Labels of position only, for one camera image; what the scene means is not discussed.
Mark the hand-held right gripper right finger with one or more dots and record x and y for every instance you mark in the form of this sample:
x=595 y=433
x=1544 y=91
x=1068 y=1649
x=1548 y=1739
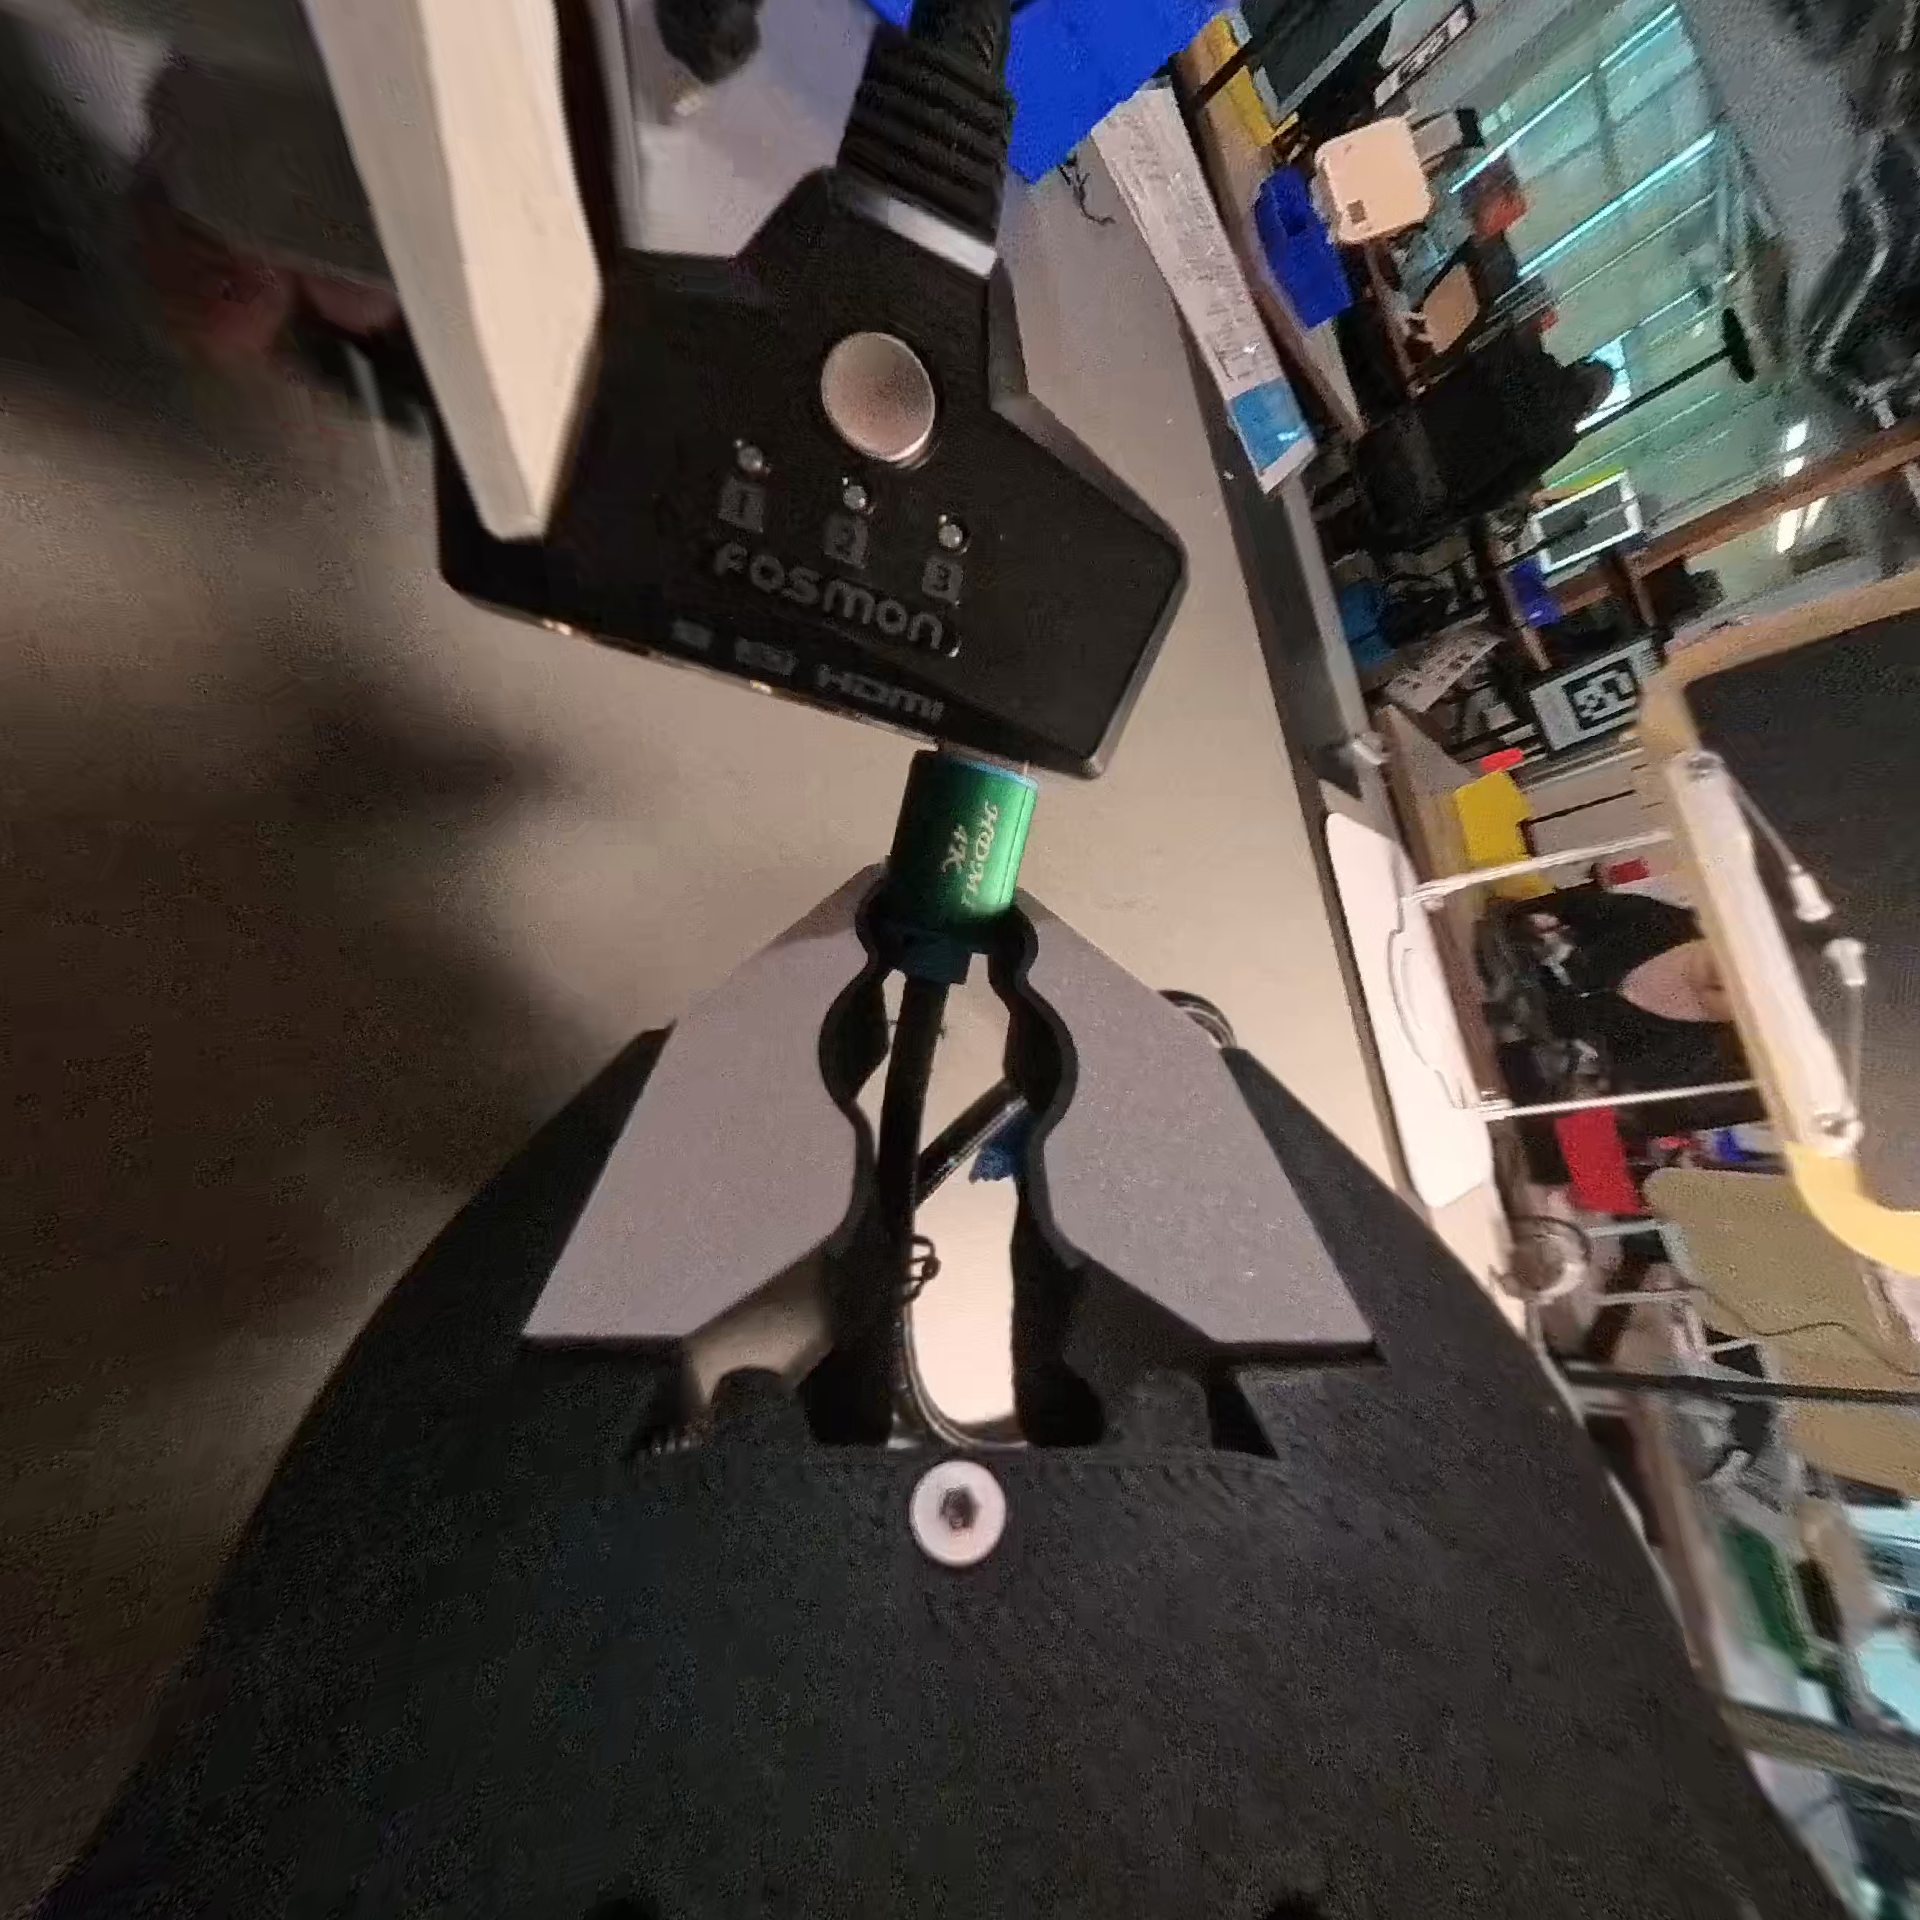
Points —
x=1200 y=1200

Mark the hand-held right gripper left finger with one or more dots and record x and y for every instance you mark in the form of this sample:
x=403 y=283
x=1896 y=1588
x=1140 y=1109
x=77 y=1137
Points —
x=705 y=1185

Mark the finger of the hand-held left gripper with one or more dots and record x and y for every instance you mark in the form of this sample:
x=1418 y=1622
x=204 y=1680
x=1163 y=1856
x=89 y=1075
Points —
x=495 y=225

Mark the black hdmi switch with button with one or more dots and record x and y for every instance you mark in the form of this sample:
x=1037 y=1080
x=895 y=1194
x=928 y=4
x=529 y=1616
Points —
x=840 y=569

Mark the blue plastic bin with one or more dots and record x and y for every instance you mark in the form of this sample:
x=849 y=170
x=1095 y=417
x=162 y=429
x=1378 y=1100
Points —
x=1095 y=76

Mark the white desk stand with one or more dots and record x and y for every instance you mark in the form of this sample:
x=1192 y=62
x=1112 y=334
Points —
x=1372 y=900

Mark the red box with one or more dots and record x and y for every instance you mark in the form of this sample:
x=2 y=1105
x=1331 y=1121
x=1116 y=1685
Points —
x=1603 y=1165

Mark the yellow box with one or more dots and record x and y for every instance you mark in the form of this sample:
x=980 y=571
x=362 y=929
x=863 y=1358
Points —
x=1488 y=833

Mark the black flat strip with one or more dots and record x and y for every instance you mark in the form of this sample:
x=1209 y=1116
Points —
x=1329 y=661

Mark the black white marker tag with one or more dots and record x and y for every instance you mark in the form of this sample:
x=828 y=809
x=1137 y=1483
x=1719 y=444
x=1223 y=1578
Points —
x=1597 y=698

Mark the white paper sheet blue header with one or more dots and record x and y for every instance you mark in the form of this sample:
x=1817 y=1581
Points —
x=1200 y=283

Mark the small blue bin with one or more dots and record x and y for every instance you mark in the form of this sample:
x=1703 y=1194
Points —
x=1298 y=246

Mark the white boxy device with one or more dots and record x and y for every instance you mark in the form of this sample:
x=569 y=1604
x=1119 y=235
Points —
x=1365 y=181

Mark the white bar bracket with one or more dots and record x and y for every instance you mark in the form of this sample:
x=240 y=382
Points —
x=1756 y=931

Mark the dark board with wooden frame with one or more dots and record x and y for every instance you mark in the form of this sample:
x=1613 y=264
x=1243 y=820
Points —
x=1816 y=721

